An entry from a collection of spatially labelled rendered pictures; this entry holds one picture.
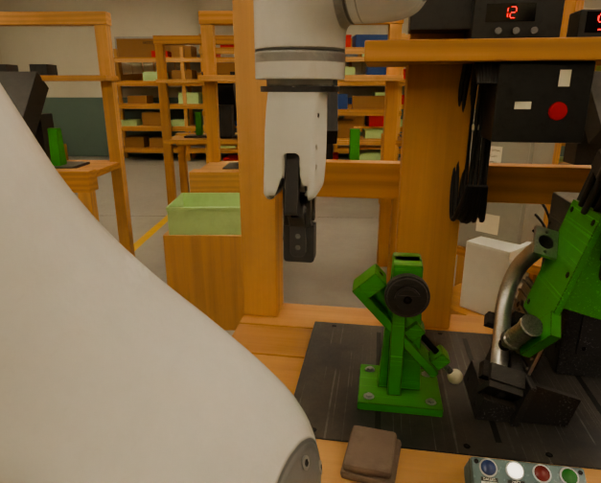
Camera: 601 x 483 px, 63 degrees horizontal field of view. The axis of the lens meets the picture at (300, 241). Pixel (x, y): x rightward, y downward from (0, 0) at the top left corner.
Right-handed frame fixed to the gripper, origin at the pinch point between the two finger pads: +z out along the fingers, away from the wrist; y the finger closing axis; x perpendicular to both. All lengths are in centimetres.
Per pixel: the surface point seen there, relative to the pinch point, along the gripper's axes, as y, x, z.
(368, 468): -10.3, 8.4, 37.2
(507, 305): -41, 33, 24
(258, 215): -66, -21, 15
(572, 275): -28.0, 38.1, 12.3
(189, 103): -918, -370, 16
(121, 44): -966, -528, -100
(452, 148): -65, 24, -3
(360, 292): -31.2, 5.8, 18.8
